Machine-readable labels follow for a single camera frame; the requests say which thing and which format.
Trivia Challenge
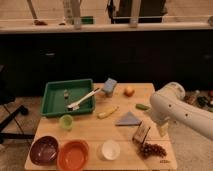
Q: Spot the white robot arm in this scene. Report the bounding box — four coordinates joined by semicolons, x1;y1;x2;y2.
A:
148;82;213;141

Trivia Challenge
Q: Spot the orange bowl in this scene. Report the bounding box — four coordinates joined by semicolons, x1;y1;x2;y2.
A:
57;140;89;171

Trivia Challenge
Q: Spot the purple bowl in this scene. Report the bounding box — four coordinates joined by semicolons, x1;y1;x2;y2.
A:
29;136;59;166

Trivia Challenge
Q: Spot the bunch of dark grapes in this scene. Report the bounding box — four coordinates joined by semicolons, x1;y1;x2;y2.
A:
138;143;167;158

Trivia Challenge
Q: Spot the green cucumber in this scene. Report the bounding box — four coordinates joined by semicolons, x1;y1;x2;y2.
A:
136;104;150;111

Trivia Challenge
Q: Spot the blue folded cloth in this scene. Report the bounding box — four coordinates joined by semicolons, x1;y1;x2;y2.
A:
115;112;141;126

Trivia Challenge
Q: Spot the blue sponge block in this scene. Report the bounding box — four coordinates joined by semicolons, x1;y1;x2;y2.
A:
102;78;117;95

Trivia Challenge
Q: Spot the white dish brush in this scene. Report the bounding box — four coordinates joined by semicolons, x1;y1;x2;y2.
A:
67;88;100;111

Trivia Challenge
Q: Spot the green plastic cup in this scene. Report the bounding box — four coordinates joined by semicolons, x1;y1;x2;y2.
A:
59;115;73;130

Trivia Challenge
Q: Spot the small metal clip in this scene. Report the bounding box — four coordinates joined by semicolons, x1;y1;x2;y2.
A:
64;89;69;99

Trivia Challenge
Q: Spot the green plastic tray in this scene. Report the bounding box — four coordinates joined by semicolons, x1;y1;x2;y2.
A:
41;79;95;118

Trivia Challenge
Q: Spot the black office chair base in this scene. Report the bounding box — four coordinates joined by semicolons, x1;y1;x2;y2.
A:
0;64;34;144

